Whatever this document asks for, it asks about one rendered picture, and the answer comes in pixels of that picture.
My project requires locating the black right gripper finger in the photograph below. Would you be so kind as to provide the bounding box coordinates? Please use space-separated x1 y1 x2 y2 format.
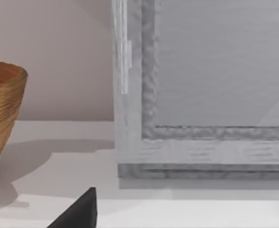
46 187 98 228

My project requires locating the grey cabinet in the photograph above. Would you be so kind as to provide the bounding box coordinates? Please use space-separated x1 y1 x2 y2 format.
111 0 279 179

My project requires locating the brown wooden bowl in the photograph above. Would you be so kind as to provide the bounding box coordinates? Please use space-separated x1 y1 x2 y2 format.
0 61 29 176

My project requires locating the grey cabinet door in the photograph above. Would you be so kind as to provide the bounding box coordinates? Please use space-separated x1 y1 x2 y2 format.
141 0 279 141

